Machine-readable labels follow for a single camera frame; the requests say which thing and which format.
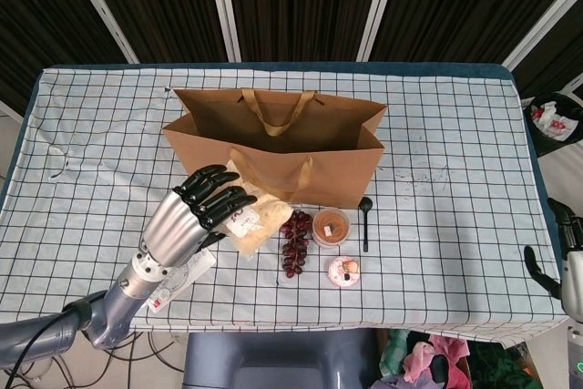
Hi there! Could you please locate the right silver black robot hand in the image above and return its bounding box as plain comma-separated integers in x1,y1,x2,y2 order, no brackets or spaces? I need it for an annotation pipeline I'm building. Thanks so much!
523,197,583,315

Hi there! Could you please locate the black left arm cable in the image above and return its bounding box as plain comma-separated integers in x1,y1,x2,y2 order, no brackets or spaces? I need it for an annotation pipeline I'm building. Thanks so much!
6,311,58,379

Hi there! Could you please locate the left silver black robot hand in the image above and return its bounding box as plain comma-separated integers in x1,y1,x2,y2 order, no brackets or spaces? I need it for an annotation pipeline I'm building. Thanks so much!
138,164,259,271

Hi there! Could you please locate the brown paper shopping bag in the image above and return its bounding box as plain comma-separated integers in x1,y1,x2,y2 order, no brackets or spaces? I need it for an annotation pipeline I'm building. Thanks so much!
162,87,388,210

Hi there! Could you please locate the clear packaged ruler set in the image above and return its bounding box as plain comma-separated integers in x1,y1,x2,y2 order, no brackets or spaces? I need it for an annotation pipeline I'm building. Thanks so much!
145,250,218,315

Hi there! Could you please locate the black trash bin with waste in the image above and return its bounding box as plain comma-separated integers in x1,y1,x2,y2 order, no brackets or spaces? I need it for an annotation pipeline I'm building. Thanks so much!
523,91,583,158

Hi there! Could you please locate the black plastic spoon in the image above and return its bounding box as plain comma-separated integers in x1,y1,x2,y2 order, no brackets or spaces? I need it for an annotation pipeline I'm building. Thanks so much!
359,196,374,252

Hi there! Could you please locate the white partition frame post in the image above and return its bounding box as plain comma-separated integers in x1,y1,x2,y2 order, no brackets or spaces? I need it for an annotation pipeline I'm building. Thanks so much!
67,0,140,65
500,0,583,72
357,0,404,62
203,0,242,63

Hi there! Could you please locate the yellow snack packet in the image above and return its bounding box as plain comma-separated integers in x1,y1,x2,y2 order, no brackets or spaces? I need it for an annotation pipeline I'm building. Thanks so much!
222,159,295,259

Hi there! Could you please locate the black floor cable tangle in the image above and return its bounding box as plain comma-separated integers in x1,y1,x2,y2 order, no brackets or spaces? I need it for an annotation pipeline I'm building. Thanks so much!
0,329,186,389

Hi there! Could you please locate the white black checkered tablecloth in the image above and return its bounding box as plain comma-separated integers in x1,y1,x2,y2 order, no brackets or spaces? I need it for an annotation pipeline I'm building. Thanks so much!
0,65,575,349

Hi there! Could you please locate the grey-blue robot torso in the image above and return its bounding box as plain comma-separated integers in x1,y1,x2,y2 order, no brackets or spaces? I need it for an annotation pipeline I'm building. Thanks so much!
181,328,379,389

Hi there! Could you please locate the red grape bunch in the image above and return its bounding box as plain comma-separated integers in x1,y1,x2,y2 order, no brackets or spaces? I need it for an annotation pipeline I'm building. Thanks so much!
281,210,312,280

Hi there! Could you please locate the pink frosted donut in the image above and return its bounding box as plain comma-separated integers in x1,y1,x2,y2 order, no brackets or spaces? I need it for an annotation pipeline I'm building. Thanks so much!
326,255,361,289

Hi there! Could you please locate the colourful pile of clothes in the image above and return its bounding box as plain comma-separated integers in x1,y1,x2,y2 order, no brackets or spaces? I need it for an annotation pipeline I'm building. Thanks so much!
377,328,529,389

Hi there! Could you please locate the round brown cake cup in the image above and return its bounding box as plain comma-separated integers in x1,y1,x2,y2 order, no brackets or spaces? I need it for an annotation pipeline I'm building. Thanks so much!
312,207,351,250

